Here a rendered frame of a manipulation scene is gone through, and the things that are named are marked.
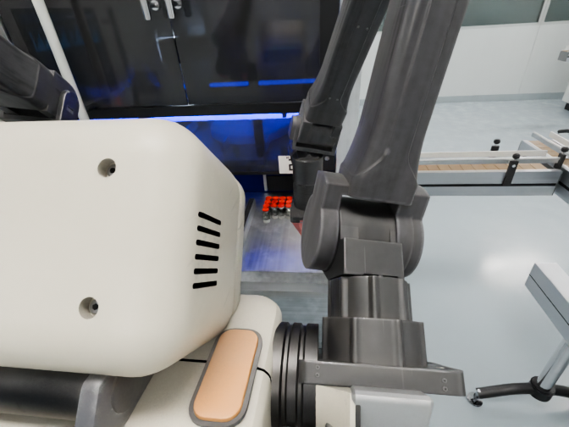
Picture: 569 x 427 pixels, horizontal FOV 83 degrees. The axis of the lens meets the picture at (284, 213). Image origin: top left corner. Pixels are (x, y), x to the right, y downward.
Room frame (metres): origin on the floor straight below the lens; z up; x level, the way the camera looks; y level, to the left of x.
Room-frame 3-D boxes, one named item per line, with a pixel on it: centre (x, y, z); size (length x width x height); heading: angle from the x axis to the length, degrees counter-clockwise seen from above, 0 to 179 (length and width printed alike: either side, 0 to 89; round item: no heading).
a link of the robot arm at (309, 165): (0.56, -0.05, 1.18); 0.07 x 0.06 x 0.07; 2
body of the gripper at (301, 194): (0.56, -0.05, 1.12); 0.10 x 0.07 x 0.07; 172
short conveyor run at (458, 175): (1.03, -0.59, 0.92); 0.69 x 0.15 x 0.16; 83
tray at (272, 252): (0.73, -0.01, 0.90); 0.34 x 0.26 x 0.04; 172
